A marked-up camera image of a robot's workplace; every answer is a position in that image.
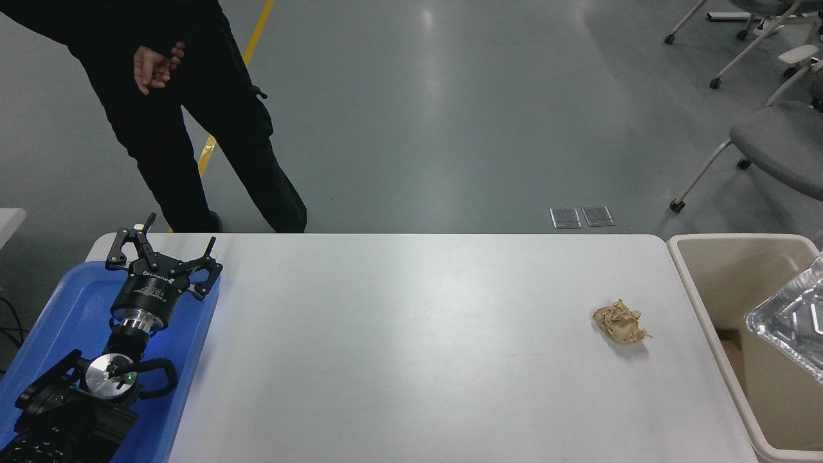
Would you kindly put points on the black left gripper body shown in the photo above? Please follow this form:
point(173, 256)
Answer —
point(149, 292)

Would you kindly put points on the silver foil tray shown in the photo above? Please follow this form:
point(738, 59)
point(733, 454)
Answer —
point(794, 321)

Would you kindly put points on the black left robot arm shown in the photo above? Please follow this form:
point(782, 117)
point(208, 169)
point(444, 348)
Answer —
point(64, 424)

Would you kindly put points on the silver floor plate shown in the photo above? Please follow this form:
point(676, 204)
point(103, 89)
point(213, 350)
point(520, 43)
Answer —
point(598, 216)
point(565, 217)

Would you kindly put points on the person's hand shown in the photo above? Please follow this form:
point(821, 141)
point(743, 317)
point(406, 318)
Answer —
point(153, 67)

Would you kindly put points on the blue plastic tray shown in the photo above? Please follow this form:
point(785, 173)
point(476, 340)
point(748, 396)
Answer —
point(71, 302)

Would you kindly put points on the small white side table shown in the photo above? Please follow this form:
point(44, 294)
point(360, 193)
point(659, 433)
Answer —
point(9, 222)

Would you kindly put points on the person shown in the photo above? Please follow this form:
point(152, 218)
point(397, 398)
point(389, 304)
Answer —
point(212, 116)

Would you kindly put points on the crumpled tan paper ball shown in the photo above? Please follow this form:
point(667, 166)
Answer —
point(619, 321)

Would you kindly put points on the large pale bin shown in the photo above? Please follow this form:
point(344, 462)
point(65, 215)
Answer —
point(720, 283)

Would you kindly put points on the white-legged wheeled chair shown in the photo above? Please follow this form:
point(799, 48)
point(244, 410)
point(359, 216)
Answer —
point(762, 32)

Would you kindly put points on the grey seat white-frame chair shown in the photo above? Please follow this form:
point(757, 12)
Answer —
point(778, 138)

